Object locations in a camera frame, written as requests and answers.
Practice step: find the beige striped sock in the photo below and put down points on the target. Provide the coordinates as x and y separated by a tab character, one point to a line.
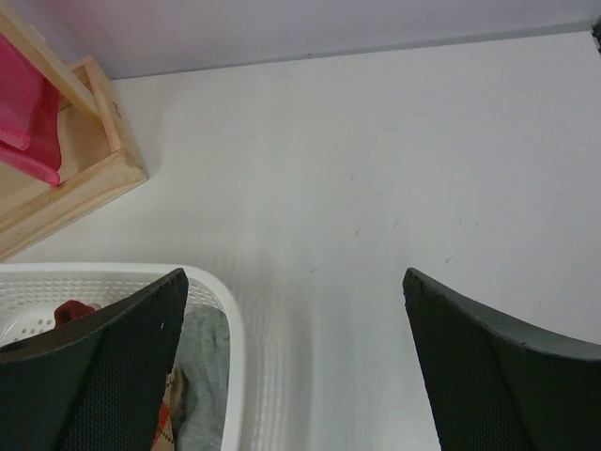
72	310

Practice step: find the white perforated plastic basket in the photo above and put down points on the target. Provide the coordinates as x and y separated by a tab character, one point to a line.
30	292

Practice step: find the grey sock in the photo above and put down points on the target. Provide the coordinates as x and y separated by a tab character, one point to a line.
203	357

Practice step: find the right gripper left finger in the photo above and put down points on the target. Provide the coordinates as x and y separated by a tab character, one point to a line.
97	382

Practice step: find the pink towel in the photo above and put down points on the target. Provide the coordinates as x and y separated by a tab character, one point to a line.
29	114

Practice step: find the argyle patterned sock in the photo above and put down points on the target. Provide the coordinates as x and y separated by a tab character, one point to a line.
172	412

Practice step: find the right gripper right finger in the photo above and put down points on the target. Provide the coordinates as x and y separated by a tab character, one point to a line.
495	382

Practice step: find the wooden clothes rack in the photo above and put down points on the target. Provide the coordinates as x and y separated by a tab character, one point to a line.
100	158

